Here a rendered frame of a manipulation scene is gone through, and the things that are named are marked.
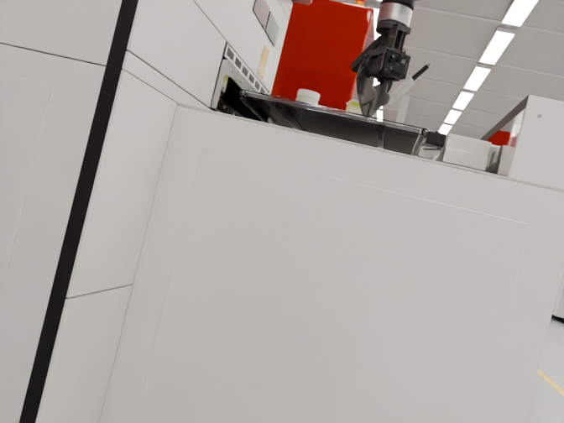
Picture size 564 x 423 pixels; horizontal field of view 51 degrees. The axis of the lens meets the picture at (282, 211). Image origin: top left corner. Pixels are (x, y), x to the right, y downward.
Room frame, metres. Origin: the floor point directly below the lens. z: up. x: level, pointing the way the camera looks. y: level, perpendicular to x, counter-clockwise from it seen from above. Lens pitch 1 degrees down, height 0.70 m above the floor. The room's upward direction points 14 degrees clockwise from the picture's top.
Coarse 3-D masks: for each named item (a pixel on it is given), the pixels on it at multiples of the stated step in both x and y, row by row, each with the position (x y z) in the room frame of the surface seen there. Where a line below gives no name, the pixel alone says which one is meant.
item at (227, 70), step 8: (224, 64) 1.11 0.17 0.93; (224, 72) 1.11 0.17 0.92; (232, 72) 1.16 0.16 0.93; (224, 80) 1.12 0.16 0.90; (232, 80) 1.17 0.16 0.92; (240, 80) 1.22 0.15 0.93; (216, 88) 1.12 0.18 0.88; (224, 88) 1.13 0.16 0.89; (240, 88) 1.24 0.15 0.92; (248, 88) 1.30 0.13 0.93; (216, 96) 1.11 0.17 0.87; (216, 104) 1.11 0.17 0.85; (224, 104) 1.15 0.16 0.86; (224, 112) 1.17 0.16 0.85; (232, 112) 1.22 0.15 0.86
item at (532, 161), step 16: (528, 112) 0.92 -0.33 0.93; (544, 112) 0.92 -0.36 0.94; (560, 112) 0.91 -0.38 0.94; (528, 128) 0.92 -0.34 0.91; (544, 128) 0.92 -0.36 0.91; (560, 128) 0.91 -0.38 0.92; (528, 144) 0.92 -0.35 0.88; (544, 144) 0.92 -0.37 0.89; (560, 144) 0.91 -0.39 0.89; (528, 160) 0.92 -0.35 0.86; (544, 160) 0.92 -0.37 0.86; (560, 160) 0.91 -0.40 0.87; (512, 176) 0.92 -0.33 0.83; (528, 176) 0.92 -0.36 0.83; (544, 176) 0.91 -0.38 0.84; (560, 176) 0.91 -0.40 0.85
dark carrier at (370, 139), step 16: (272, 112) 1.32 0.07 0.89; (304, 112) 1.21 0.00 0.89; (304, 128) 1.44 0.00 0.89; (320, 128) 1.38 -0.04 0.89; (336, 128) 1.32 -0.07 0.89; (352, 128) 1.26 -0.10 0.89; (368, 128) 1.21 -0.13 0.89; (368, 144) 1.44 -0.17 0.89; (384, 144) 1.38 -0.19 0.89; (400, 144) 1.32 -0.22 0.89
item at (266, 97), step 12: (252, 96) 1.15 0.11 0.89; (264, 96) 1.15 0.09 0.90; (300, 108) 1.14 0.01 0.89; (312, 108) 1.13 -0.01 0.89; (324, 108) 1.13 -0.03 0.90; (360, 120) 1.12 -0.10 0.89; (372, 120) 1.11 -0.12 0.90; (384, 120) 1.11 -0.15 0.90; (408, 132) 1.11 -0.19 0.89; (420, 132) 1.10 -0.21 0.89
